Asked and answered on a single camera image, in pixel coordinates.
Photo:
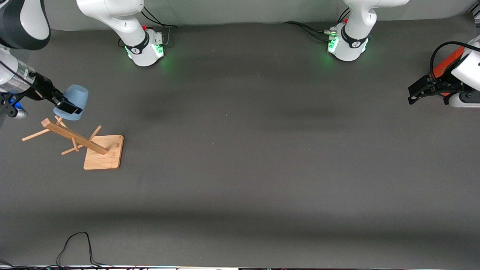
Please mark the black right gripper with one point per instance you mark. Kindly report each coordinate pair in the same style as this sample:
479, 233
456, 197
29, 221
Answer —
42, 87

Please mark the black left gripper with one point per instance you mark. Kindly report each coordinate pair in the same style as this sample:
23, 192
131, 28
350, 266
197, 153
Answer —
441, 87

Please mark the light blue plastic cup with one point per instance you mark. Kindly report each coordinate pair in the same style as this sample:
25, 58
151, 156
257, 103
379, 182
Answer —
77, 95

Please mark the wooden cup rack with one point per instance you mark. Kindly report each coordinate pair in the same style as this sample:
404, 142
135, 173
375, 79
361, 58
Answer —
101, 153

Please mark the orange cylindrical can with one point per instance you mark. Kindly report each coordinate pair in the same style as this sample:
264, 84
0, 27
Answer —
448, 62

